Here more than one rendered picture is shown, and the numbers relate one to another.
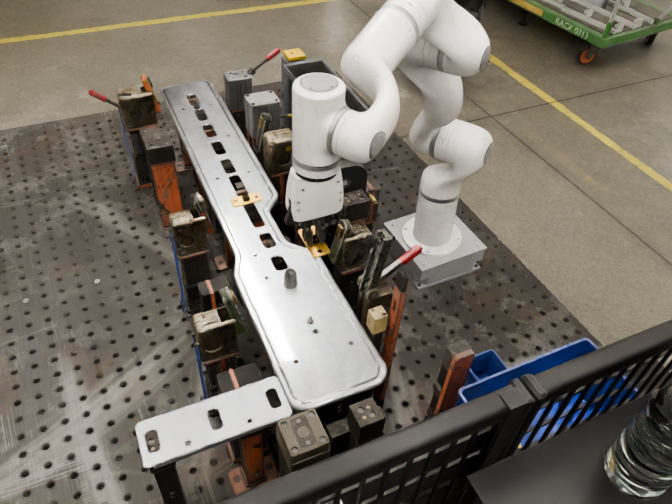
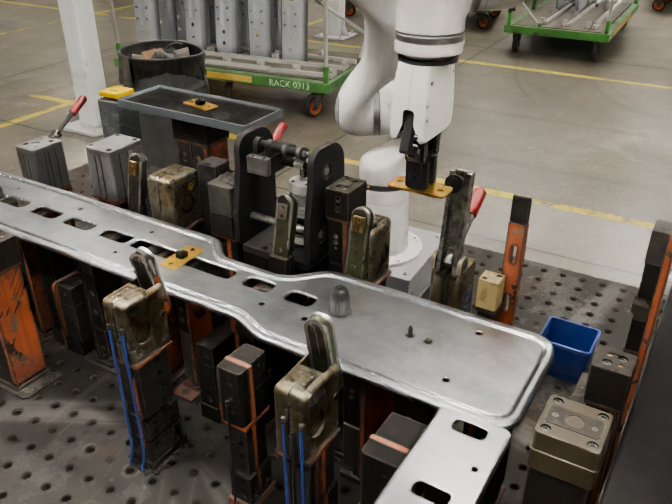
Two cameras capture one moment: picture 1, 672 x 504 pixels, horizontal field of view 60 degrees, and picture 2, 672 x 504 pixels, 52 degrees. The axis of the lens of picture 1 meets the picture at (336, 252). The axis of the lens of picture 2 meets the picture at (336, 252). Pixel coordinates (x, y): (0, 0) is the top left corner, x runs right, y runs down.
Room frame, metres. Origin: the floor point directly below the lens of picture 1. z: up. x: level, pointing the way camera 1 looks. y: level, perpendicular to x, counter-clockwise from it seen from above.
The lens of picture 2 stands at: (0.15, 0.59, 1.63)
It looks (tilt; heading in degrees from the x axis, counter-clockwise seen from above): 29 degrees down; 329
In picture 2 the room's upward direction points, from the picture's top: straight up
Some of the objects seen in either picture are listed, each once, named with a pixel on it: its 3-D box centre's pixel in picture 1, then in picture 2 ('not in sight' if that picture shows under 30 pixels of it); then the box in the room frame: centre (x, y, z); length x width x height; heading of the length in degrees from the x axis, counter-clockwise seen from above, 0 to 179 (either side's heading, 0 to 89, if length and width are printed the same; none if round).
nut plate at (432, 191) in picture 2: (313, 239); (420, 183); (0.83, 0.05, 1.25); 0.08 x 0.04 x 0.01; 28
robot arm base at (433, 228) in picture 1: (435, 214); (384, 215); (1.38, -0.30, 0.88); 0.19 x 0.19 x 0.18
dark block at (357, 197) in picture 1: (348, 256); (345, 280); (1.14, -0.03, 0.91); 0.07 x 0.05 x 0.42; 118
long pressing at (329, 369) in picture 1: (241, 197); (171, 258); (1.25, 0.28, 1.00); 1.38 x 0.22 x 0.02; 28
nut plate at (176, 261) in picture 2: (246, 198); (181, 255); (1.24, 0.26, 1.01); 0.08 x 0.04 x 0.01; 119
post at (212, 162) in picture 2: not in sight; (220, 244); (1.42, 0.11, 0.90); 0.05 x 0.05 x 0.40; 28
